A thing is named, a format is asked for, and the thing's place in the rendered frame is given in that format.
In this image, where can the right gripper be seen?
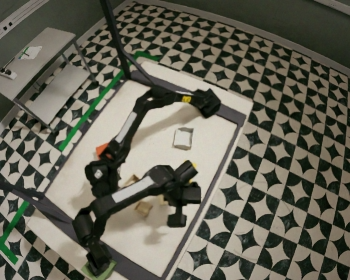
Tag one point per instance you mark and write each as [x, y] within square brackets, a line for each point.
[177, 220]

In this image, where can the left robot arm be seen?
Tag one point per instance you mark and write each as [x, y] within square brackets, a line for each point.
[120, 145]

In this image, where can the red cube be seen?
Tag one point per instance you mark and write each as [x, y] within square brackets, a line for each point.
[100, 148]

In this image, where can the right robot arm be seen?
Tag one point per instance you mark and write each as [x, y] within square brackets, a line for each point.
[155, 181]

